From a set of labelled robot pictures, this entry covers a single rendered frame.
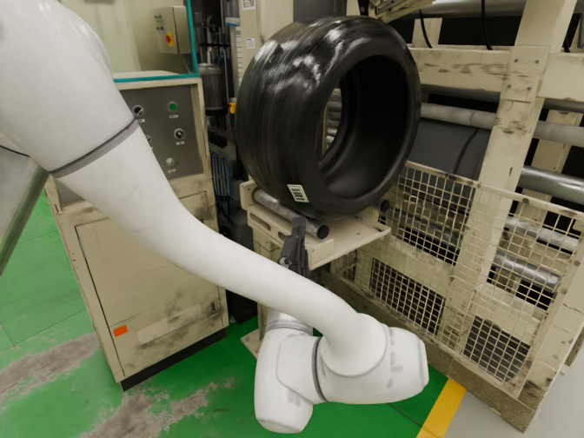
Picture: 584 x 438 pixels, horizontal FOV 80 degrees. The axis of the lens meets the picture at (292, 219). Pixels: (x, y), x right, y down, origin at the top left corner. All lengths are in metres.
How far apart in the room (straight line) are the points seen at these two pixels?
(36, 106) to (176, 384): 1.58
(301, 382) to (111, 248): 0.99
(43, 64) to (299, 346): 0.50
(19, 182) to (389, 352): 0.55
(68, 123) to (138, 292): 1.23
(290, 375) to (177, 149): 1.02
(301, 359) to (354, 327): 0.14
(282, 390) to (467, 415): 1.29
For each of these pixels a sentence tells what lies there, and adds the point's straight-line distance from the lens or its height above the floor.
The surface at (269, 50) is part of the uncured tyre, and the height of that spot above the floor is 1.37.
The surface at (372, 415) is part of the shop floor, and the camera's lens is 1.70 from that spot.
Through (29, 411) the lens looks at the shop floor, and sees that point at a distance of 2.01.
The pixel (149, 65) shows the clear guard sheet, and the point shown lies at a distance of 1.33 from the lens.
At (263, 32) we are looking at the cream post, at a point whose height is 1.41.
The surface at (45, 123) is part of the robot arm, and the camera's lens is 0.37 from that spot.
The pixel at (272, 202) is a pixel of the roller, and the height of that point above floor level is 0.91.
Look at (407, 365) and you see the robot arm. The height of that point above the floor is 0.99.
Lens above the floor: 1.41
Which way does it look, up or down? 28 degrees down
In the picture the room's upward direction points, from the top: straight up
